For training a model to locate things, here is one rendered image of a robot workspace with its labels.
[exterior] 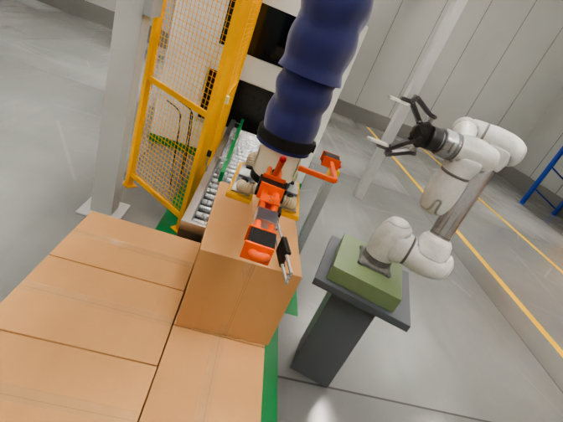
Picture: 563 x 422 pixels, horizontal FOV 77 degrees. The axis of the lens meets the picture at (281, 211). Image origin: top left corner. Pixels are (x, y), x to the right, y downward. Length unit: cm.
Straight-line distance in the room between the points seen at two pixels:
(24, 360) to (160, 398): 44
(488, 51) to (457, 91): 122
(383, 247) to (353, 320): 45
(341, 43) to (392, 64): 995
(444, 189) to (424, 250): 58
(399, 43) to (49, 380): 1072
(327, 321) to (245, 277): 79
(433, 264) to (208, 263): 105
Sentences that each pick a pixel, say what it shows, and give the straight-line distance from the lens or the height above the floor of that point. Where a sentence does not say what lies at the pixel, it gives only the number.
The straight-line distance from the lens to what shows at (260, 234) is 89.
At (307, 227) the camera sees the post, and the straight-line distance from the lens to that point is 266.
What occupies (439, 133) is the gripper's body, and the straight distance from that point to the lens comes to 122.
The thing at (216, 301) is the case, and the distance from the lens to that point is 147.
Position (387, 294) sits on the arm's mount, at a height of 83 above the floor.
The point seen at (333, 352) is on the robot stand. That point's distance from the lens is 218.
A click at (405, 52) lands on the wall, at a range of 1125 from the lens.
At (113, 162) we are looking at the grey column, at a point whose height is 47.
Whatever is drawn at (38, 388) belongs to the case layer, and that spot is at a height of 54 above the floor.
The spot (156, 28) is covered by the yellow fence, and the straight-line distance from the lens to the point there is 308.
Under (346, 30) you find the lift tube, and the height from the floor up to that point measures 177.
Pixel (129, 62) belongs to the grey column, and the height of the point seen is 118.
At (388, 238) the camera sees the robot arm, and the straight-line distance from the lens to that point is 179.
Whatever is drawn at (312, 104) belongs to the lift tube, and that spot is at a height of 153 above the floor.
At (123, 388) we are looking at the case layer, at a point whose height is 54.
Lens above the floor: 173
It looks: 27 degrees down
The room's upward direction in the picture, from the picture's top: 23 degrees clockwise
